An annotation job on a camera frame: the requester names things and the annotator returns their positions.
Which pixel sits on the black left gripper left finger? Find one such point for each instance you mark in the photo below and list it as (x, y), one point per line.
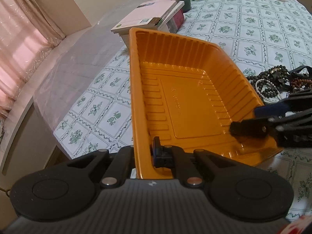
(119, 169)

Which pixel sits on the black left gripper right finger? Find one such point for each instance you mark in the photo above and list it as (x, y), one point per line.
(178, 161)

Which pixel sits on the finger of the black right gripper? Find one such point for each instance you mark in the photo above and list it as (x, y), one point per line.
(296, 102)
(293, 131)

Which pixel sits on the black wrist watch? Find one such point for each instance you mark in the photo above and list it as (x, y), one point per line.
(300, 79)

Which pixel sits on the orange plastic tray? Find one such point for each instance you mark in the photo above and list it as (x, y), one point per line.
(187, 92)

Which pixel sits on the green floral bed sheet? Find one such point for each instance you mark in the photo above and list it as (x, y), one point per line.
(256, 34)

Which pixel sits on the stack of books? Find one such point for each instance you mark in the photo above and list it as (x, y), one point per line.
(161, 15)

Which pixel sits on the pink curtain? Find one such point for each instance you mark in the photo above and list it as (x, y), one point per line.
(28, 34)

